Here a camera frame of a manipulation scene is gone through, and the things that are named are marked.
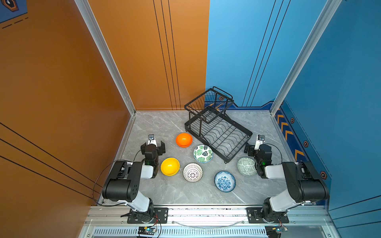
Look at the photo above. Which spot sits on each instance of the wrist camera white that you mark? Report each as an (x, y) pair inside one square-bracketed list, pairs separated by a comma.
[(151, 139), (260, 140)]

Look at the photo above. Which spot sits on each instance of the right green circuit board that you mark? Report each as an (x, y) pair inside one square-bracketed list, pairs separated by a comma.
[(275, 231)]

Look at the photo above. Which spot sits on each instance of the yellow bowl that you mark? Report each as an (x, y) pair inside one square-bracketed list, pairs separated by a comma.
[(170, 166)]

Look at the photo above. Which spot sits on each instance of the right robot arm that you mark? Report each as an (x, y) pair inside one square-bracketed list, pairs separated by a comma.
[(304, 185)]

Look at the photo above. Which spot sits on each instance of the green geometric pattern bowl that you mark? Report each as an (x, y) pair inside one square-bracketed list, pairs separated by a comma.
[(246, 166)]

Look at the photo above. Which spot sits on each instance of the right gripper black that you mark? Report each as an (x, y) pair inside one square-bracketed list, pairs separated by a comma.
[(251, 149)]

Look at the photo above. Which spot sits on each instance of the blue floral pattern bowl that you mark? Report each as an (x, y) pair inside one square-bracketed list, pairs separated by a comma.
[(225, 181)]

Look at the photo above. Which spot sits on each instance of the green circuit board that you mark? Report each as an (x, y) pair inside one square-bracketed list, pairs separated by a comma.
[(275, 231), (147, 232)]

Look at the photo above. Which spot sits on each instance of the left green circuit board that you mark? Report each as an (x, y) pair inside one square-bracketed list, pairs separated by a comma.
[(147, 232)]

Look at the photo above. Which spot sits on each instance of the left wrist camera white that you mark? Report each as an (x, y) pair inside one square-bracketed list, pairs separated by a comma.
[(151, 139)]

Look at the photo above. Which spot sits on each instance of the black wire dish rack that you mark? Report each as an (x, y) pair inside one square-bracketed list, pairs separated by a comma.
[(209, 123)]

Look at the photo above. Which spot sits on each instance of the aluminium front rail frame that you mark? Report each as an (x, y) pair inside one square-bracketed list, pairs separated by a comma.
[(208, 221)]

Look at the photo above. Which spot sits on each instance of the white lattice pattern bowl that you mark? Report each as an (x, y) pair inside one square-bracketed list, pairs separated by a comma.
[(192, 172)]

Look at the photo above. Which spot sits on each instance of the orange bowl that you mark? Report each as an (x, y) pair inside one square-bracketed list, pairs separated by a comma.
[(184, 140)]

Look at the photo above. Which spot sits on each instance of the right aluminium corner post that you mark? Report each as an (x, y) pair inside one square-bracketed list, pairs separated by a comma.
[(313, 38)]

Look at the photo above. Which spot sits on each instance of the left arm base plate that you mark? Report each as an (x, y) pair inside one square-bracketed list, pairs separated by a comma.
[(158, 213)]

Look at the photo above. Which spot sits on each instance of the left aluminium corner post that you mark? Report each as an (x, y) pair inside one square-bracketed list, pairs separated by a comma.
[(99, 39)]

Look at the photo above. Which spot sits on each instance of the aluminium corner post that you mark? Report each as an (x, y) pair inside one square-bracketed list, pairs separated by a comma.
[(313, 38), (99, 39)]

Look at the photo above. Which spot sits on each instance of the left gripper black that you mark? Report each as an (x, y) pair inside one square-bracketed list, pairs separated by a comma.
[(160, 149)]

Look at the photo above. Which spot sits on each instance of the green leaf pattern bowl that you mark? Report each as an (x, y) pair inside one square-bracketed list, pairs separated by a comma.
[(203, 153)]

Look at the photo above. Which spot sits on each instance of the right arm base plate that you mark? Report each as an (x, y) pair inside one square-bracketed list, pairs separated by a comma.
[(257, 215)]

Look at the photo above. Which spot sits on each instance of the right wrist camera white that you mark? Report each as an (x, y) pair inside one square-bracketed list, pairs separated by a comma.
[(260, 140)]

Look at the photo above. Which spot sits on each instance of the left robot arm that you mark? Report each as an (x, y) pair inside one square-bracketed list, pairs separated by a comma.
[(123, 182)]

